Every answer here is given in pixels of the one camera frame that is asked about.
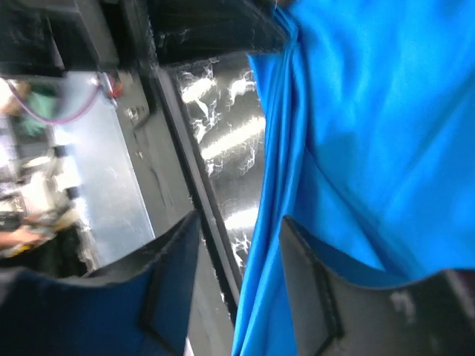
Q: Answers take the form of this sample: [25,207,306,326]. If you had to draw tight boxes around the bright blue napkin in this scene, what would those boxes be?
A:
[232,1,474,355]

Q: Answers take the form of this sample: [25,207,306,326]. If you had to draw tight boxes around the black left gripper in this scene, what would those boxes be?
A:
[1,1,286,78]

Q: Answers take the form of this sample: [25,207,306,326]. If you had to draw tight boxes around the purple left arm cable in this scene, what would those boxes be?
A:
[7,72,103,125]

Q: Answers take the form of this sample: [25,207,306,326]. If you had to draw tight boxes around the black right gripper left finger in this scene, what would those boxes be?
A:
[1,211,200,355]

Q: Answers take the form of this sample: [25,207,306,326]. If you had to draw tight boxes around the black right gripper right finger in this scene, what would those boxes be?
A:
[279,217,474,355]

